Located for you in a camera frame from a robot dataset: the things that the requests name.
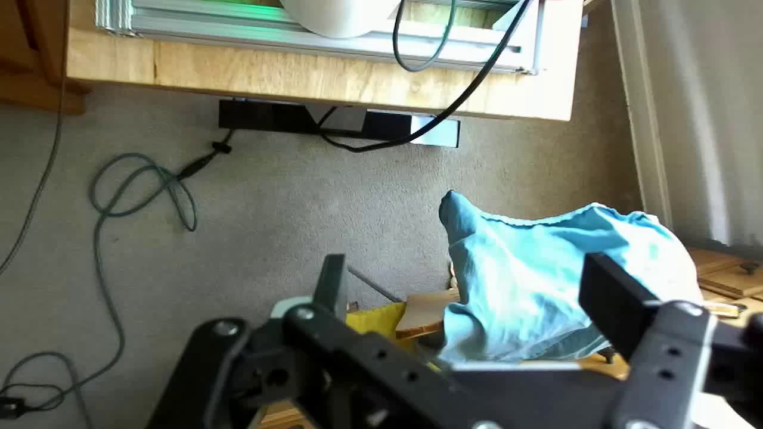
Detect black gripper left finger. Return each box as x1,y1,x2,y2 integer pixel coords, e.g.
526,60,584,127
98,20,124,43
310,253,349,319

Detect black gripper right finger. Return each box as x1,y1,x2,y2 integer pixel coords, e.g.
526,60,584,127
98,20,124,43
577,251,662,362

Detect yellow chair cushion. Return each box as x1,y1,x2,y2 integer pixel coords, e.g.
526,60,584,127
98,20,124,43
343,301,417,344

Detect blue cloth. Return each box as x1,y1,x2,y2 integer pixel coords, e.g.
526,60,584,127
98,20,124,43
435,188,706,370

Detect black power strip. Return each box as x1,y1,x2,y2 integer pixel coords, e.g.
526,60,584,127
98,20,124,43
216,97,414,141

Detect small grey box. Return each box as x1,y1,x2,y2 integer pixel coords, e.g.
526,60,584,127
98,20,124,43
408,115,465,152

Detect light wooden robot table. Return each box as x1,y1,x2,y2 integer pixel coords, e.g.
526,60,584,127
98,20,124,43
63,0,587,124

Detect black cable plug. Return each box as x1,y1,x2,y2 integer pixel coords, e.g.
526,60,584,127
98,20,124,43
175,139,235,181

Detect thick black power cable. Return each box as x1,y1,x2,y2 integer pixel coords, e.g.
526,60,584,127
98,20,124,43
315,0,534,156

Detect grey-green floor cable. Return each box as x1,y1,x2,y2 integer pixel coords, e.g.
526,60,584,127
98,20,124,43
0,152,200,429

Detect thin black looped cable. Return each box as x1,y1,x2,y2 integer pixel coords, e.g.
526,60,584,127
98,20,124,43
390,0,460,75

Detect aluminium base frame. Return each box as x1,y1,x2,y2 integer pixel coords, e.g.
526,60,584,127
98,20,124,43
92,0,550,77

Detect thin dark floor cable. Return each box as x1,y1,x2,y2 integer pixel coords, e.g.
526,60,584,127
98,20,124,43
0,80,66,275

